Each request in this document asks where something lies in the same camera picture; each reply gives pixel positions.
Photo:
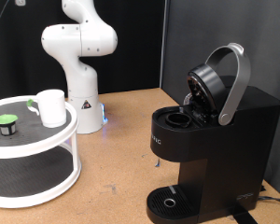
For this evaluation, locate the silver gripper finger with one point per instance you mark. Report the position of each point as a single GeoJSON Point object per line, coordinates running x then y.
{"type": "Point", "coordinates": [20, 2]}

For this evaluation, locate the reusable coffee pod green lid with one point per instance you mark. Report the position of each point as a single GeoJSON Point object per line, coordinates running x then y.
{"type": "Point", "coordinates": [6, 119]}

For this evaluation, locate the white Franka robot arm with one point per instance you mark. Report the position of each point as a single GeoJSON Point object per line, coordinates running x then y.
{"type": "Point", "coordinates": [81, 40]}

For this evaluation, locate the black Keurig brew head lid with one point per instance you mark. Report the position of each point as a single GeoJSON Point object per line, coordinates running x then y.
{"type": "Point", "coordinates": [210, 82]}

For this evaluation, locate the black Keurig coffee machine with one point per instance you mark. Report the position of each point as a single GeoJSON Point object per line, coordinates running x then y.
{"type": "Point", "coordinates": [233, 149]}

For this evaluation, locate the black Keurig drip tray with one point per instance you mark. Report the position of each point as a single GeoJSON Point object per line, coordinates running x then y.
{"type": "Point", "coordinates": [183, 205]}

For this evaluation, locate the white mug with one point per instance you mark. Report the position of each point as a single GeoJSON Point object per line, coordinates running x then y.
{"type": "Point", "coordinates": [53, 109]}

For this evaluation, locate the white two-tier turntable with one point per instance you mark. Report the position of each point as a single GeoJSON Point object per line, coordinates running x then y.
{"type": "Point", "coordinates": [21, 152]}

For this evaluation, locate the small blue tape scrap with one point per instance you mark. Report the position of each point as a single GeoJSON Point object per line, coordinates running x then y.
{"type": "Point", "coordinates": [157, 162]}

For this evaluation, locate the black tape strip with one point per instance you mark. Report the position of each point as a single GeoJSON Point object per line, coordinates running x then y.
{"type": "Point", "coordinates": [244, 216]}

